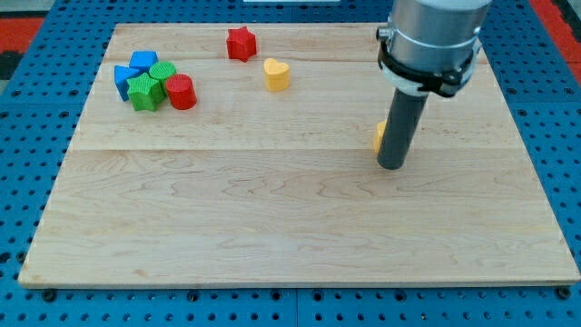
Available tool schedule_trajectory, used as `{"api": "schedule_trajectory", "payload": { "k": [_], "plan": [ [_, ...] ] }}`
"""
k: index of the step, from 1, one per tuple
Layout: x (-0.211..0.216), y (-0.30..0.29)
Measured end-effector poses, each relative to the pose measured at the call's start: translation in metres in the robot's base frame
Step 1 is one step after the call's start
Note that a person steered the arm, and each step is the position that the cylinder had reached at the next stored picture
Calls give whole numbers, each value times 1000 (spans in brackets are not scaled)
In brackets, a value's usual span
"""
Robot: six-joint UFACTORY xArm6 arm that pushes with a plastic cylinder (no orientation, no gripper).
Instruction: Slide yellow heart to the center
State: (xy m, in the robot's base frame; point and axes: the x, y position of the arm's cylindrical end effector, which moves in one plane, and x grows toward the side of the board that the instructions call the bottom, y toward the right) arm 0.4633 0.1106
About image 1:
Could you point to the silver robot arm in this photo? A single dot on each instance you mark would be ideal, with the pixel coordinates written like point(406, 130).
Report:
point(431, 46)

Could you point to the yellow heart block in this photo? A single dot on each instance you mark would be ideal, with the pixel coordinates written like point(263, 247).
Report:
point(277, 75)

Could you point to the wooden board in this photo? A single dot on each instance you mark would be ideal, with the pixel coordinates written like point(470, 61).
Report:
point(252, 188)

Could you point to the yellow block behind rod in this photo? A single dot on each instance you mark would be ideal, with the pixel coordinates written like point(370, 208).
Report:
point(378, 135)

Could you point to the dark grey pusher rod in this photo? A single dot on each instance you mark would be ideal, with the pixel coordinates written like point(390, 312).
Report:
point(403, 119)

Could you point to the red star block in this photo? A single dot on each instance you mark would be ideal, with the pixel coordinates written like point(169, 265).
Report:
point(241, 44)

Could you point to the red cylinder block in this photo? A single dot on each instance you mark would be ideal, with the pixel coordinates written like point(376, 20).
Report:
point(181, 92)

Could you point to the green cylinder block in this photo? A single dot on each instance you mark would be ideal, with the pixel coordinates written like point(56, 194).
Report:
point(162, 71)

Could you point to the green star block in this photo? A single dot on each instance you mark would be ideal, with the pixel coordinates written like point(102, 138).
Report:
point(145, 93)

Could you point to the blue cube block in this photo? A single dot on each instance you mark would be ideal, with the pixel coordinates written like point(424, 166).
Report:
point(143, 60)

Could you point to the blue triangle block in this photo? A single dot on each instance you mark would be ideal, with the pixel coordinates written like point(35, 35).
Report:
point(121, 75)

